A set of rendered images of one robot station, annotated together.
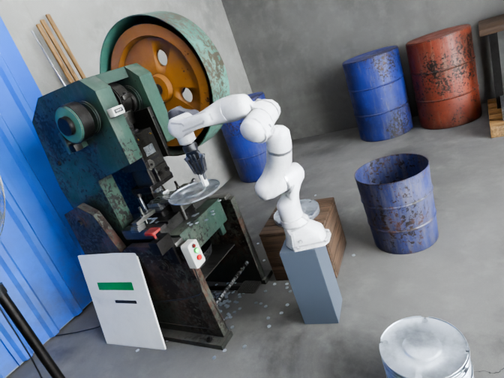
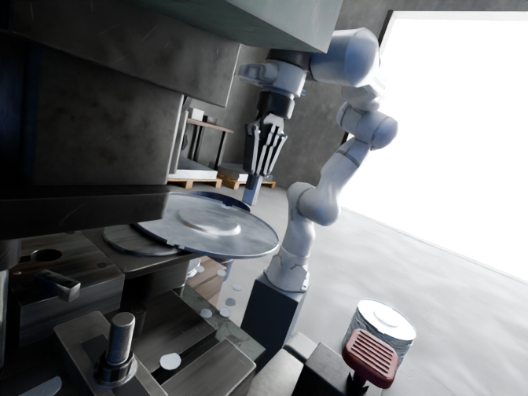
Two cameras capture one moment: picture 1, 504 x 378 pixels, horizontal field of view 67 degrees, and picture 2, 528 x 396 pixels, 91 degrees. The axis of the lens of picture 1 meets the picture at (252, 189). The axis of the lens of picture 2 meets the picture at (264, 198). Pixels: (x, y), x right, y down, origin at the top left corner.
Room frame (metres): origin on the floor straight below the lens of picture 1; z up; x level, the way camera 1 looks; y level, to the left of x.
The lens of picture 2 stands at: (1.90, 0.78, 0.98)
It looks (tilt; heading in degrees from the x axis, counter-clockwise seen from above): 14 degrees down; 265
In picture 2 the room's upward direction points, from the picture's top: 17 degrees clockwise
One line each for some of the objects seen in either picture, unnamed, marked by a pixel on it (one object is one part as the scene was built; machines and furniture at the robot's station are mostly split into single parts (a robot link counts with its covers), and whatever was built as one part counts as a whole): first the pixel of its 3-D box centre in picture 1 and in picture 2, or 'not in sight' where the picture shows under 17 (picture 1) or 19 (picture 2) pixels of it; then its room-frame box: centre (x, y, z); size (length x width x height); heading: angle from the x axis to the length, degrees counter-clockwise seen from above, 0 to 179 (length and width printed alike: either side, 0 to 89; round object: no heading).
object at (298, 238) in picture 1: (304, 227); (292, 261); (1.63, -0.17, 0.52); 0.22 x 0.19 x 0.14; 64
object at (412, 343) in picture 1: (421, 346); (386, 317); (1.02, -0.37, 0.25); 0.29 x 0.29 x 0.01
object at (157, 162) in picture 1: (145, 155); (116, 24); (2.07, 0.48, 1.04); 0.17 x 0.15 x 0.30; 54
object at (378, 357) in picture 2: (154, 236); (361, 373); (1.69, 0.52, 0.72); 0.07 x 0.06 x 0.08; 54
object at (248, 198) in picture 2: not in sight; (251, 189); (1.88, 0.22, 0.85); 0.03 x 0.01 x 0.07; 144
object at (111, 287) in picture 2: (162, 200); (50, 270); (2.09, 0.51, 0.76); 0.15 x 0.09 x 0.05; 144
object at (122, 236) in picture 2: (187, 205); (169, 262); (1.99, 0.37, 0.72); 0.25 x 0.14 x 0.14; 54
